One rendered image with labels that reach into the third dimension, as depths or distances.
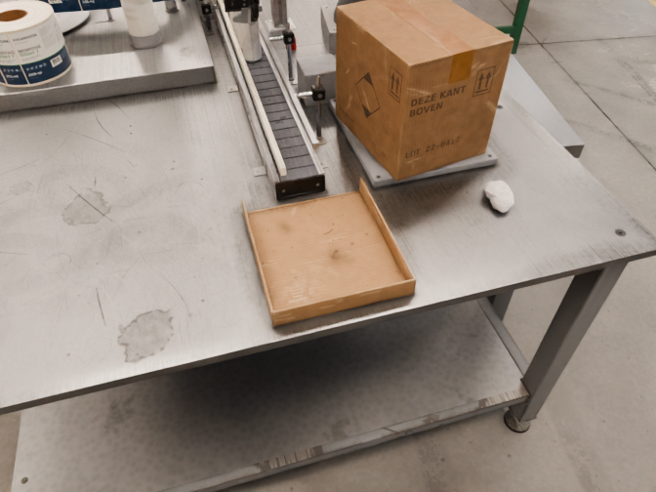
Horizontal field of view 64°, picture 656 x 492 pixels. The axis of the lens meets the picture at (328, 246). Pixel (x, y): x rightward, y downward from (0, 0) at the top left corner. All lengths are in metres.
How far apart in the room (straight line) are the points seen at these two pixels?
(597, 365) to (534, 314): 0.27
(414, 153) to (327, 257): 0.30
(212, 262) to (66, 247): 0.30
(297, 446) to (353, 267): 0.63
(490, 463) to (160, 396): 0.98
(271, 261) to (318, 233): 0.12
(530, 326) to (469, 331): 0.41
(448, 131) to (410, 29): 0.22
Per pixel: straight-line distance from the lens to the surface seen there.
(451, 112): 1.14
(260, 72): 1.51
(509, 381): 1.64
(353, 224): 1.08
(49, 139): 1.49
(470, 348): 1.67
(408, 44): 1.09
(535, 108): 1.53
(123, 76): 1.58
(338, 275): 0.98
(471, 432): 1.79
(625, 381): 2.06
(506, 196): 1.16
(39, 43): 1.60
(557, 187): 1.27
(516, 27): 3.64
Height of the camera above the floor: 1.58
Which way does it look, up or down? 46 degrees down
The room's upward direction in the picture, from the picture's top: straight up
